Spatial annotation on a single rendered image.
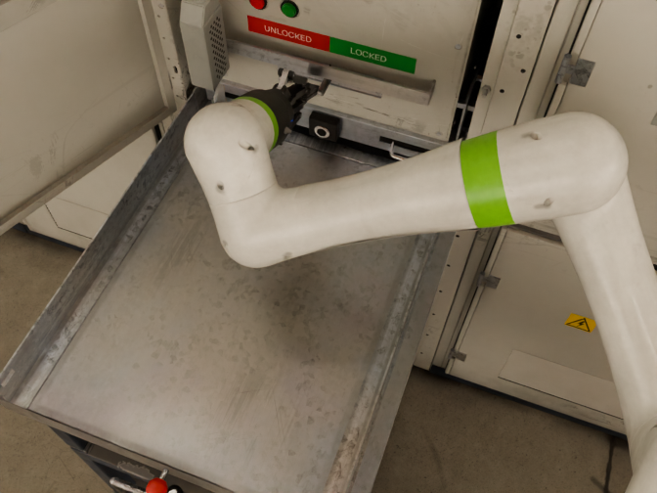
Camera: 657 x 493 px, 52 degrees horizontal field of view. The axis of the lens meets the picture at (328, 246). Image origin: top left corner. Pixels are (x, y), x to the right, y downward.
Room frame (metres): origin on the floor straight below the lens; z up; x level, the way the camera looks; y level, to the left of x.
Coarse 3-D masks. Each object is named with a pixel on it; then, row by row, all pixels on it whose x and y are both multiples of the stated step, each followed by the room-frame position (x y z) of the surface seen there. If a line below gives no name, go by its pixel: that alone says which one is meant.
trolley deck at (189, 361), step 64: (192, 192) 0.81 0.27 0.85; (128, 256) 0.66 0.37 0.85; (192, 256) 0.66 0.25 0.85; (320, 256) 0.67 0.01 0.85; (384, 256) 0.67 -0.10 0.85; (128, 320) 0.53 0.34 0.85; (192, 320) 0.53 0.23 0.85; (256, 320) 0.54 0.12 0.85; (320, 320) 0.54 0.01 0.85; (384, 320) 0.54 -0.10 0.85; (64, 384) 0.41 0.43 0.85; (128, 384) 0.41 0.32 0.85; (192, 384) 0.42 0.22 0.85; (256, 384) 0.42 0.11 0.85; (320, 384) 0.42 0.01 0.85; (128, 448) 0.31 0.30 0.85; (192, 448) 0.31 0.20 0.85; (256, 448) 0.32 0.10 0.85; (320, 448) 0.32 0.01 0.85; (384, 448) 0.32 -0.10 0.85
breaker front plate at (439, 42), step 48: (240, 0) 1.03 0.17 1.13; (336, 0) 0.97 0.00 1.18; (384, 0) 0.94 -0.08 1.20; (432, 0) 0.91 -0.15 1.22; (288, 48) 1.00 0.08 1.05; (384, 48) 0.94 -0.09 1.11; (432, 48) 0.91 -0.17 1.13; (336, 96) 0.96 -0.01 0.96; (384, 96) 0.93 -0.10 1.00; (432, 96) 0.90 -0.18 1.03
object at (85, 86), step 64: (0, 0) 0.87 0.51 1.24; (64, 0) 0.95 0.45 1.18; (128, 0) 1.03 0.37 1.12; (0, 64) 0.84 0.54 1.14; (64, 64) 0.91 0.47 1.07; (128, 64) 1.01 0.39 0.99; (0, 128) 0.80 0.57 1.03; (64, 128) 0.88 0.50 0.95; (128, 128) 0.97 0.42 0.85; (0, 192) 0.76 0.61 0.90
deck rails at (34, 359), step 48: (192, 96) 1.01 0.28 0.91; (144, 192) 0.80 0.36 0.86; (96, 240) 0.65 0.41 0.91; (432, 240) 0.67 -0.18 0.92; (96, 288) 0.59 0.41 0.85; (48, 336) 0.49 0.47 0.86; (384, 336) 0.51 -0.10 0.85; (0, 384) 0.39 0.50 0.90; (384, 384) 0.42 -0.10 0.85; (336, 480) 0.27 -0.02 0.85
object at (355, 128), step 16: (224, 80) 1.04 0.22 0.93; (208, 96) 1.05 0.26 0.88; (304, 112) 0.97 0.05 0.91; (336, 112) 0.96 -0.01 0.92; (352, 128) 0.94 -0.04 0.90; (368, 128) 0.93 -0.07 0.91; (384, 128) 0.92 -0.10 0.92; (400, 128) 0.92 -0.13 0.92; (368, 144) 0.93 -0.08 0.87; (384, 144) 0.92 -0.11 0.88; (400, 144) 0.91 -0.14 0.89; (416, 144) 0.90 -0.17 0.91; (432, 144) 0.89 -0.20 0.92
